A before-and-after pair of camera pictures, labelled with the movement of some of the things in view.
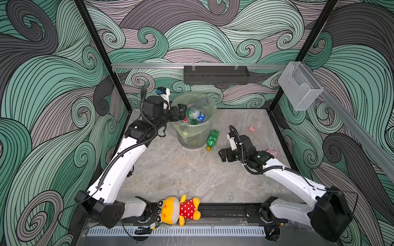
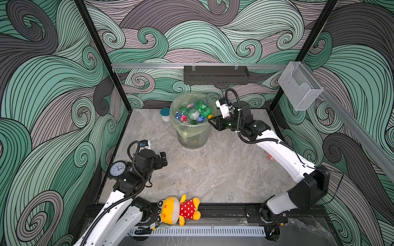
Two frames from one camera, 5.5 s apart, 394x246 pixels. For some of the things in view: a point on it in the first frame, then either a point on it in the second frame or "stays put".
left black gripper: [180, 113] to [159, 164]
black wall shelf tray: [215, 75] stays put
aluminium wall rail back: [262, 65] stays put
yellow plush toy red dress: [171, 211] stays put
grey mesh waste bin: [192, 132] stays put
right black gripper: [223, 155] to [220, 124]
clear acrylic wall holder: [300, 86] stays put
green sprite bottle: [212, 140] to [203, 109]
